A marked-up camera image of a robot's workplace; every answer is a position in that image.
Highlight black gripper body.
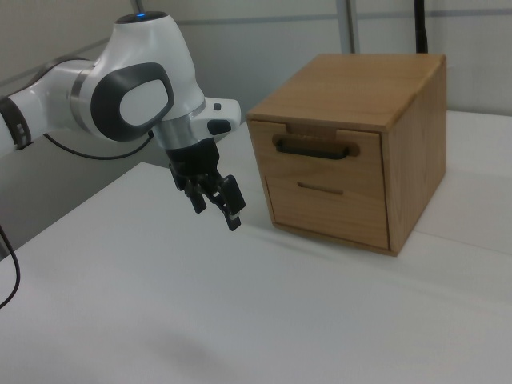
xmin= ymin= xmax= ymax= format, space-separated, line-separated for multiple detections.
xmin=166 ymin=138 xmax=225 ymax=191

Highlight wooden drawer with black handle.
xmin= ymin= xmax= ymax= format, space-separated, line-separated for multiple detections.
xmin=247 ymin=118 xmax=387 ymax=190

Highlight wooden drawer with slot grip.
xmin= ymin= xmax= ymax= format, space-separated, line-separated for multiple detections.
xmin=264 ymin=174 xmax=391 ymax=251

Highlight wooden two-drawer cabinet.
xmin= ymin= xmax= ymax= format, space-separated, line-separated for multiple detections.
xmin=246 ymin=54 xmax=447 ymax=258

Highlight black vertical pole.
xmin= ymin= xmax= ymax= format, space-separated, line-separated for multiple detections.
xmin=413 ymin=0 xmax=431 ymax=54

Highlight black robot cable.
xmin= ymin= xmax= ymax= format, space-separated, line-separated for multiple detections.
xmin=0 ymin=130 xmax=156 ymax=309

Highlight grey partition post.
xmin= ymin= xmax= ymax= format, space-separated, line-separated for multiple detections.
xmin=341 ymin=0 xmax=360 ymax=55

